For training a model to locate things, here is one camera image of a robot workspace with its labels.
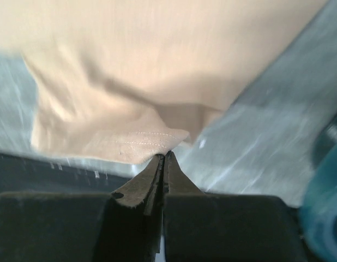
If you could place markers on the teal plastic basket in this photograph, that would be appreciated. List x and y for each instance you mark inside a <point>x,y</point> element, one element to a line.
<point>318,213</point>

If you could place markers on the beige t-shirt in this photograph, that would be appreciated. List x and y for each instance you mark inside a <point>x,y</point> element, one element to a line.
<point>126,80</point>

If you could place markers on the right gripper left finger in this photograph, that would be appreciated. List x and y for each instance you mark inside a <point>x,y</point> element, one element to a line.
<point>144,190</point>

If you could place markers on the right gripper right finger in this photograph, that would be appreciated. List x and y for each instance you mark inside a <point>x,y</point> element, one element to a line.
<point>175,181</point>

